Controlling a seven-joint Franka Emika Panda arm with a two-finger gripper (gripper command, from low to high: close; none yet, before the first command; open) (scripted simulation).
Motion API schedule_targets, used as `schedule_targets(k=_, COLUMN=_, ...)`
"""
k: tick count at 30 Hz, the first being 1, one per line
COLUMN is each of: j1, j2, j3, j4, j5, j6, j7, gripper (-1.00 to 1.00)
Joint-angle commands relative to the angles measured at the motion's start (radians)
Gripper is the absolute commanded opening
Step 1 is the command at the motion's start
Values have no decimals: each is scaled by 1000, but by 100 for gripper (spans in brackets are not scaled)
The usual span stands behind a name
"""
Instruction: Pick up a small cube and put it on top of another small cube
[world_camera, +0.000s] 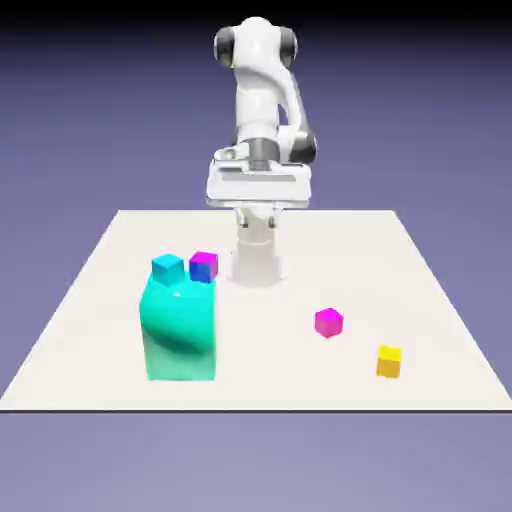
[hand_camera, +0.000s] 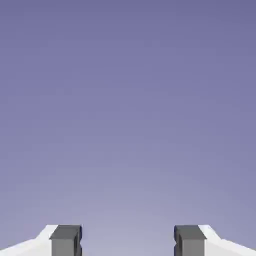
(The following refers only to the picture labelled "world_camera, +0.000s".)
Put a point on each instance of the small cyan cube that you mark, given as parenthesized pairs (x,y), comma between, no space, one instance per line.
(168,268)

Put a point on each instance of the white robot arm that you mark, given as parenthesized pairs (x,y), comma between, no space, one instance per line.
(256,80)

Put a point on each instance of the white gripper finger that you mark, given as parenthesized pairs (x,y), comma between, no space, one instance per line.
(243,219)
(271,218)

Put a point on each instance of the small blue cube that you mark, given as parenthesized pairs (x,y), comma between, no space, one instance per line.
(203,268)

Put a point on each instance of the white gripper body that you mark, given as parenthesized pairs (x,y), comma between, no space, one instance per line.
(258,188)

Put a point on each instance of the small yellow cube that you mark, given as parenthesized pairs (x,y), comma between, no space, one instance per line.
(388,362)

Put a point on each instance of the small magenta cube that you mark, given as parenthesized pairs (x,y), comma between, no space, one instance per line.
(328,322)

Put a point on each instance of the large teal box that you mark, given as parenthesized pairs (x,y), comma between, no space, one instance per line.
(178,332)

